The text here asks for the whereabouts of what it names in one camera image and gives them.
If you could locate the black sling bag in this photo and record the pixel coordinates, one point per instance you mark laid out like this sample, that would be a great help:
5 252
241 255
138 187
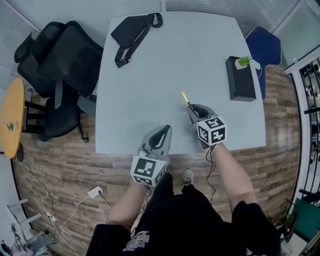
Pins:
130 31

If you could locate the yellow pen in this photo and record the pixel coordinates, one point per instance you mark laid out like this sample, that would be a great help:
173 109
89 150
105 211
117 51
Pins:
185 98

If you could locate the green chair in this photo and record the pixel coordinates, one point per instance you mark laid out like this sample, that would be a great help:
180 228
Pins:
307 220

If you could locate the black office chair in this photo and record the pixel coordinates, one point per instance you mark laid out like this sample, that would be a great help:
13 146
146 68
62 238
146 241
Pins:
72 62
23 50

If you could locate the person's black printed shirt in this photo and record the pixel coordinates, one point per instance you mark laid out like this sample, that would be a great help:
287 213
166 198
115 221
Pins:
250 225

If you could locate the small white power strip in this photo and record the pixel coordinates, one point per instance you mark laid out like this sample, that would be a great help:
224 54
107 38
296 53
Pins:
51 217

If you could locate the round wooden table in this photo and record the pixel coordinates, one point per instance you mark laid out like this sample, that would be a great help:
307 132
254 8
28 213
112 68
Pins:
12 112

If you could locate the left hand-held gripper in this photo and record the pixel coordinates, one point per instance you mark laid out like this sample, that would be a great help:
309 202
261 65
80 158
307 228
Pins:
146 167

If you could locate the black stool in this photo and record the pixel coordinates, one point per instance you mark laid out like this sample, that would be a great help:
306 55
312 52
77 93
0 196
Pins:
33 117

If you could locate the white metal frame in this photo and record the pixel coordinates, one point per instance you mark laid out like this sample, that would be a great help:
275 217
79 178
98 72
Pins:
23 215

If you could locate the small flower pot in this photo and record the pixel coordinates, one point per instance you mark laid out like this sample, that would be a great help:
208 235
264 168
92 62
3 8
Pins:
11 126

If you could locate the black metal railing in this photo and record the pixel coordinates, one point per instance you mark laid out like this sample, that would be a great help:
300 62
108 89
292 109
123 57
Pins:
307 112

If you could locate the person's black trousers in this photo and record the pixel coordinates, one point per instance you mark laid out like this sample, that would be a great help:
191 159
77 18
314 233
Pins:
162 192

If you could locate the person's beige shoe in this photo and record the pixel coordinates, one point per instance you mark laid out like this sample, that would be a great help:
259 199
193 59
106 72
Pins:
188 176

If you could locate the person's right forearm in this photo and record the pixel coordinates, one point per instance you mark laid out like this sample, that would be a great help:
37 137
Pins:
235 175

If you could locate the person's left forearm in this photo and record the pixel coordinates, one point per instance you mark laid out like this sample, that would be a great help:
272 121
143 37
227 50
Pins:
125 207

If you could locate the black rectangular box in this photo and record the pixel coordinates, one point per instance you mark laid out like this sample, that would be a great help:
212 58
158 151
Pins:
241 82

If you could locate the green plant in white pot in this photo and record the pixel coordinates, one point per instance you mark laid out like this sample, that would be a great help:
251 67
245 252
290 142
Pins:
243 62

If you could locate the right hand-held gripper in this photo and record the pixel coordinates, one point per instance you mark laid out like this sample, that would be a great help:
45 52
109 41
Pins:
211 130

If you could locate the blue chair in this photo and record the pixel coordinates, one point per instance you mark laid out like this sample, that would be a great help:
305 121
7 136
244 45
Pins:
265 45

